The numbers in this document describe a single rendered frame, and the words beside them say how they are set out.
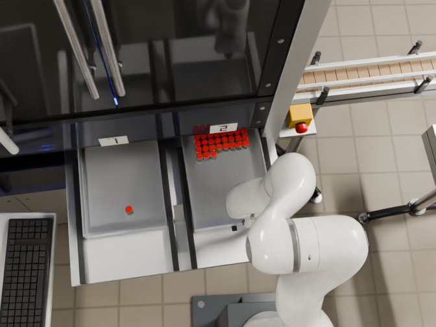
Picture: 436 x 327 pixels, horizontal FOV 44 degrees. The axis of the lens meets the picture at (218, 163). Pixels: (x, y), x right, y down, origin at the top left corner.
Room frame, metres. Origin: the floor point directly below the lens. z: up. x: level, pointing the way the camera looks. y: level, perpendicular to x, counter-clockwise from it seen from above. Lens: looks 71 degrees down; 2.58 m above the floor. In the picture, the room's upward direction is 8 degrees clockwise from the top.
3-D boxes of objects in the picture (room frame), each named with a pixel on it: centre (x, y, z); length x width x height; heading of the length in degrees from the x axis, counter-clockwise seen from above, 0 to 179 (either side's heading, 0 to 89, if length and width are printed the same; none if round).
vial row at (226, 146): (0.64, -0.01, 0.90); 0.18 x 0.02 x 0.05; 106
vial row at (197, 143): (0.66, 0.00, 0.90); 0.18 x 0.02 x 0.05; 106
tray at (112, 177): (0.48, 0.30, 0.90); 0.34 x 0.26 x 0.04; 15
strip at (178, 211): (0.35, 0.09, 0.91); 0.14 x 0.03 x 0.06; 15
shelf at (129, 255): (0.46, 0.12, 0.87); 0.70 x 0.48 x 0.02; 105
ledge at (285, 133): (0.80, -0.24, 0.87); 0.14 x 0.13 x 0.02; 15
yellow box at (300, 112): (0.75, -0.24, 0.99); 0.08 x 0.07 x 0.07; 15
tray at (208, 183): (0.55, -0.03, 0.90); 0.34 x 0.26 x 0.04; 16
